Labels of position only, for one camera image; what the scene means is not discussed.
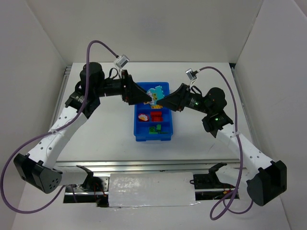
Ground teal printed lego block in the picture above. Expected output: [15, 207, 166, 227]
[147, 88, 158, 105]

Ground long teal lego brick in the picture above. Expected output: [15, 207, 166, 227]
[155, 85, 165, 101]

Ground yellow striped lego brick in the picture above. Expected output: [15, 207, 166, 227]
[151, 104, 163, 109]

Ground red flower lego brick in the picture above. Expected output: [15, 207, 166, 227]
[138, 114, 150, 122]

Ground red sloped lego piece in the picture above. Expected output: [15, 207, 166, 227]
[151, 116, 163, 122]

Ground small green lego brick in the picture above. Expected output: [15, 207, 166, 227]
[149, 126, 157, 134]

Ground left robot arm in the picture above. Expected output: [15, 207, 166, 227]
[13, 62, 150, 194]

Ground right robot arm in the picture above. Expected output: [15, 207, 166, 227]
[157, 84, 287, 206]

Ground blue divided plastic tray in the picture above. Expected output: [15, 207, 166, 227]
[134, 82, 173, 141]

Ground white foil cover panel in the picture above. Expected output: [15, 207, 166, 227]
[108, 172, 196, 207]

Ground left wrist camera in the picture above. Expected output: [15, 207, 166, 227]
[114, 55, 130, 69]

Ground aluminium frame rail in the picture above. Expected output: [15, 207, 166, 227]
[55, 159, 239, 173]

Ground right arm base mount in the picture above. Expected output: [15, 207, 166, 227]
[190, 174, 234, 201]

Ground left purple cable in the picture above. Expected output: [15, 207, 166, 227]
[0, 40, 119, 214]

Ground purple cable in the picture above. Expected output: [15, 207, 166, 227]
[0, 40, 119, 214]
[198, 66, 254, 220]

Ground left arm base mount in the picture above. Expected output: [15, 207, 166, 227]
[63, 177, 110, 207]

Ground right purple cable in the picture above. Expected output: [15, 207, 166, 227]
[198, 66, 254, 220]

